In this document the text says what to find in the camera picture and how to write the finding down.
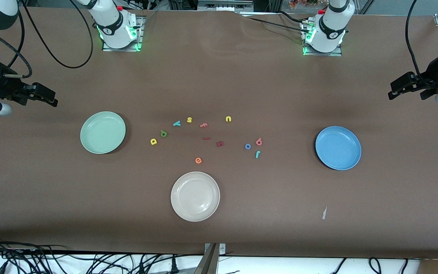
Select bundle of black floor cables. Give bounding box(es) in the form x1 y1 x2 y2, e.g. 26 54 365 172
0 235 204 274

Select orange flowers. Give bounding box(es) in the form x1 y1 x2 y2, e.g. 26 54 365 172
289 0 328 9

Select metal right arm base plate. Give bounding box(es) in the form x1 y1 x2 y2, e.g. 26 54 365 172
102 17 144 52

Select beige plate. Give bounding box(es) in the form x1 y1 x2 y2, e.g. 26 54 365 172
170 171 221 222

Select short black right arm cable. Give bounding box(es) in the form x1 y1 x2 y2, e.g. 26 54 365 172
0 21 33 78

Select long black right arm cable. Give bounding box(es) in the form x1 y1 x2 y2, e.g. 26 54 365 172
19 0 94 69

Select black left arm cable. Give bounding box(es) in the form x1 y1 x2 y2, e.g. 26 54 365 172
405 0 425 78

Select grey power strip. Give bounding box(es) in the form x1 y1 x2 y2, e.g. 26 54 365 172
198 0 254 12

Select brown table cover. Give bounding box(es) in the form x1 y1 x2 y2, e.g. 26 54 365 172
0 6 438 259

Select metal table edge bracket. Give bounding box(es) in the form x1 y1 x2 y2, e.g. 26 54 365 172
204 243 226 256

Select pale green plate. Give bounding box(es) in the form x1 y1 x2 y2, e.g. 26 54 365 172
80 111 126 155

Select black cable on table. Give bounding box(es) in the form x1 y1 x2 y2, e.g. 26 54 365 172
276 11 307 24
248 17 307 33

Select blue plate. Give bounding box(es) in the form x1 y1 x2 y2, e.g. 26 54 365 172
315 126 362 170

